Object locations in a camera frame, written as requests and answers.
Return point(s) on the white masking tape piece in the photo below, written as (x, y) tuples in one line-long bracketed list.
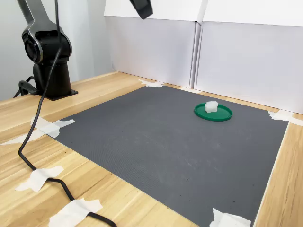
[(152, 84), (227, 220), (71, 214), (14, 140), (280, 116), (50, 127), (38, 179)]

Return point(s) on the white partition panel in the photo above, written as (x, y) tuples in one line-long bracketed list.
[(151, 47), (248, 66)]

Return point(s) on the dark grey mat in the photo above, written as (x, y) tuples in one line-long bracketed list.
[(154, 146)]

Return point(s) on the round green lid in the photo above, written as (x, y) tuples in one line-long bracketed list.
[(220, 116)]

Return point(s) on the small white plastic terminal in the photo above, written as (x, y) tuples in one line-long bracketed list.
[(211, 107)]

